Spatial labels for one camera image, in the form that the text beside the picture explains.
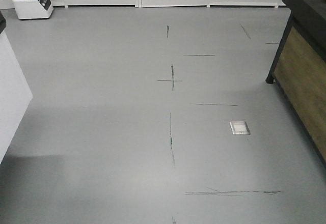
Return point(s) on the metal floor socket plate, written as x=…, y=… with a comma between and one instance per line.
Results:
x=239, y=128

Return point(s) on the black wooden fruit stand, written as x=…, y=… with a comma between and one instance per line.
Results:
x=298, y=67

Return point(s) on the white box appliance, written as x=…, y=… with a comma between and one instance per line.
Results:
x=33, y=9

